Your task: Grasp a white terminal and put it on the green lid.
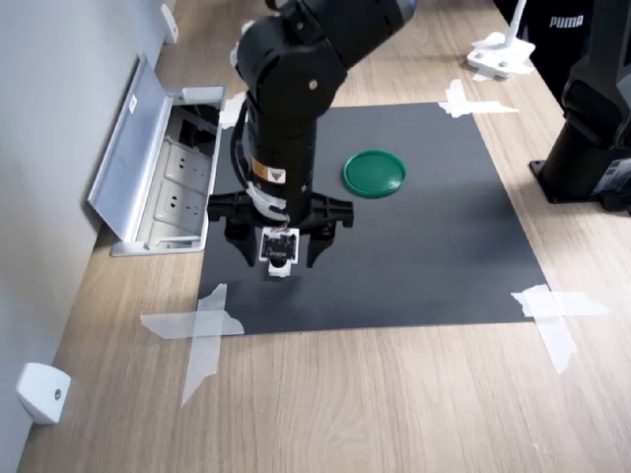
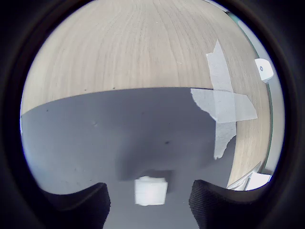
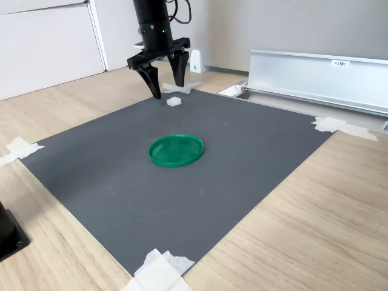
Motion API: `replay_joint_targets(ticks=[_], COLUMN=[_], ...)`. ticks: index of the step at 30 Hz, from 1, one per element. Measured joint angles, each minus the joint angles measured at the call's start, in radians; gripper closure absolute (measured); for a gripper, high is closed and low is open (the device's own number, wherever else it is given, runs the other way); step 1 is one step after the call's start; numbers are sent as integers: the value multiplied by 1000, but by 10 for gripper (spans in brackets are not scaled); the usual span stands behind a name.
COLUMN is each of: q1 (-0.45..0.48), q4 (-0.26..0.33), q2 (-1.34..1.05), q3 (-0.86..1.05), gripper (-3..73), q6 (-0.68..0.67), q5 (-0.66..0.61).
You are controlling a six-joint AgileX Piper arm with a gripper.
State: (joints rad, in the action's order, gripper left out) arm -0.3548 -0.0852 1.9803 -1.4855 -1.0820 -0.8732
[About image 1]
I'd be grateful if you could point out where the round green lid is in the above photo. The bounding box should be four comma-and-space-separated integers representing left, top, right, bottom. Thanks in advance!
342, 150, 407, 199

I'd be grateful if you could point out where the white power socket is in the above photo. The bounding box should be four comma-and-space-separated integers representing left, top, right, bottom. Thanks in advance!
154, 180, 206, 224
164, 141, 212, 181

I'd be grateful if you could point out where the dark grey mat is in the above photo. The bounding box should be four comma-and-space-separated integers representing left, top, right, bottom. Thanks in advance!
196, 101, 549, 337

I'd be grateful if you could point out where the white tape cross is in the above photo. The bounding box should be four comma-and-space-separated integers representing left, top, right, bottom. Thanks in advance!
437, 78, 521, 120
139, 283, 246, 408
218, 91, 247, 131
511, 284, 611, 375

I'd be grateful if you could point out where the grey partition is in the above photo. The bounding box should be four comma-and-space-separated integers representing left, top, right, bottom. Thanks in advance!
0, 0, 192, 473

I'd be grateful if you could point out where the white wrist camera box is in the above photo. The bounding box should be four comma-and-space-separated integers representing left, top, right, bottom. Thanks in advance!
256, 226, 303, 282

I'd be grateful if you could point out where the white cable duct box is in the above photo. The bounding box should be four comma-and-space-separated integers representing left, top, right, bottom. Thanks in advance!
109, 85, 229, 258

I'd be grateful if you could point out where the black camera cable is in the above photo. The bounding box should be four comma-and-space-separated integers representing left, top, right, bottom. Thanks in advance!
230, 101, 262, 199

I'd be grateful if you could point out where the aluminium cable duct lid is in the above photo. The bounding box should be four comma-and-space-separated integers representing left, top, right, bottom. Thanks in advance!
87, 53, 175, 243

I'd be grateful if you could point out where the white taped stand bracket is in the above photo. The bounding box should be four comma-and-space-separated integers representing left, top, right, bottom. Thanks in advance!
465, 0, 537, 83

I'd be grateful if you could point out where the small white wall bracket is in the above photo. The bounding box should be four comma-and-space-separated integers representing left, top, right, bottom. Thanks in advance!
14, 363, 72, 427
160, 3, 179, 45

